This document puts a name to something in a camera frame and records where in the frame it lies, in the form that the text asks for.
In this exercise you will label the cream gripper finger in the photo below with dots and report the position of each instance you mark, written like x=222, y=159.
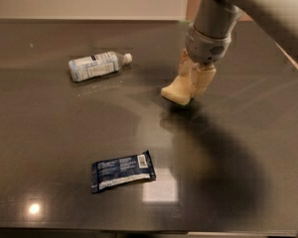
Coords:
x=186, y=66
x=201, y=77

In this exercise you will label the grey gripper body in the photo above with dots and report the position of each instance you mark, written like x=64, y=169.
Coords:
x=205, y=47

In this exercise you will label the pale yellow sponge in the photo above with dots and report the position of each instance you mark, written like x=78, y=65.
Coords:
x=179, y=91

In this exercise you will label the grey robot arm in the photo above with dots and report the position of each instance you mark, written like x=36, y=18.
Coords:
x=209, y=36

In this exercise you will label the blue label plastic bottle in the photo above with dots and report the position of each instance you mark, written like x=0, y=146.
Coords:
x=97, y=65

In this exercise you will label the dark blue snack wrapper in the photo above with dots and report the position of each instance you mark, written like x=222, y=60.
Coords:
x=115, y=172

